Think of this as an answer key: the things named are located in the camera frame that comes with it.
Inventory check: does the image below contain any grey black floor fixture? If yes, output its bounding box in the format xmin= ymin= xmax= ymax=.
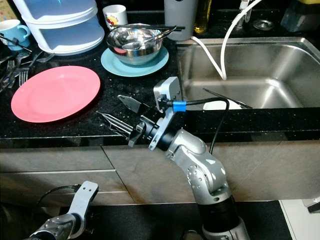
xmin=299 ymin=197 xmax=320 ymax=217

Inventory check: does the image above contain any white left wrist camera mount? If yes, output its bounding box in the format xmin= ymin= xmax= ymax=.
xmin=72 ymin=181 xmax=100 ymax=221

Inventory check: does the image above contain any steel sink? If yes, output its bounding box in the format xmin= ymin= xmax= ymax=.
xmin=176 ymin=36 xmax=320 ymax=110

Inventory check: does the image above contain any white hose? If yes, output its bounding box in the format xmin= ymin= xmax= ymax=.
xmin=190 ymin=0 xmax=266 ymax=82

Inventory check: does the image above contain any round metal plug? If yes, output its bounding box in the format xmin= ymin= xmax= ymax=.
xmin=252 ymin=19 xmax=275 ymax=31

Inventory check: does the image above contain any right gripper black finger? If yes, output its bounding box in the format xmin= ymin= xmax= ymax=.
xmin=117 ymin=94 xmax=148 ymax=115
xmin=97 ymin=112 xmax=138 ymax=138

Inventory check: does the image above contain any grey drawer front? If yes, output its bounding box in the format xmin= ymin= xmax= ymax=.
xmin=0 ymin=145 xmax=116 ymax=173
xmin=0 ymin=170 xmax=131 ymax=207

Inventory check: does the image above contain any pink plate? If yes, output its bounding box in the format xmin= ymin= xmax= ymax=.
xmin=10 ymin=65 xmax=102 ymax=124

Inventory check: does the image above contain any white bowl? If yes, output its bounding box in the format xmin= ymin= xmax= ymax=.
xmin=202 ymin=99 xmax=242 ymax=112

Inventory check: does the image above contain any white printed mug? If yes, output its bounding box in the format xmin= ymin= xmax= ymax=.
xmin=103 ymin=4 xmax=128 ymax=32

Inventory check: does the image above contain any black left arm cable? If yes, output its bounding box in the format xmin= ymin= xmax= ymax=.
xmin=37 ymin=184 xmax=81 ymax=221

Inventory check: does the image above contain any white stacked food container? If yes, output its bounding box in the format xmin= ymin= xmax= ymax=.
xmin=12 ymin=0 xmax=106 ymax=56

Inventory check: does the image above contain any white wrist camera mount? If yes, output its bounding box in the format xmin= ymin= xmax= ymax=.
xmin=72 ymin=181 xmax=100 ymax=221
xmin=150 ymin=76 xmax=183 ymax=151

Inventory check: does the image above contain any steel bowl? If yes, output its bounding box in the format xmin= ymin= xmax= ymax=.
xmin=106 ymin=24 xmax=165 ymax=66

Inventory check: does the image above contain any steel fork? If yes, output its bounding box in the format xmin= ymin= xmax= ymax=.
xmin=17 ymin=60 xmax=32 ymax=87

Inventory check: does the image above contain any blue mug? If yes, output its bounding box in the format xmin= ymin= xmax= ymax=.
xmin=0 ymin=19 xmax=32 ymax=50

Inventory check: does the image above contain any grey vacuum flask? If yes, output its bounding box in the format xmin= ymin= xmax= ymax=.
xmin=163 ymin=0 xmax=201 ymax=42

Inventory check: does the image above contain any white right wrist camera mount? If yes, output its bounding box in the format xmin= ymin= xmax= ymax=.
xmin=150 ymin=76 xmax=183 ymax=151

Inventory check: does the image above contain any steel cutlery heap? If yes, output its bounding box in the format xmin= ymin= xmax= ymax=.
xmin=0 ymin=47 xmax=53 ymax=101

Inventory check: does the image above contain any black floor mat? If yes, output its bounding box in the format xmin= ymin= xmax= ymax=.
xmin=0 ymin=200 xmax=295 ymax=240

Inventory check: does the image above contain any chrome tap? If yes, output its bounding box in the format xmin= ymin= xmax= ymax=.
xmin=239 ymin=0 xmax=251 ymax=18

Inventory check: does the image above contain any yellow oil bottle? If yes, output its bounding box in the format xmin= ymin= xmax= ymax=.
xmin=194 ymin=0 xmax=213 ymax=35

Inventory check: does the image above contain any teal plate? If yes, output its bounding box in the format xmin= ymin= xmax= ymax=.
xmin=100 ymin=45 xmax=170 ymax=78

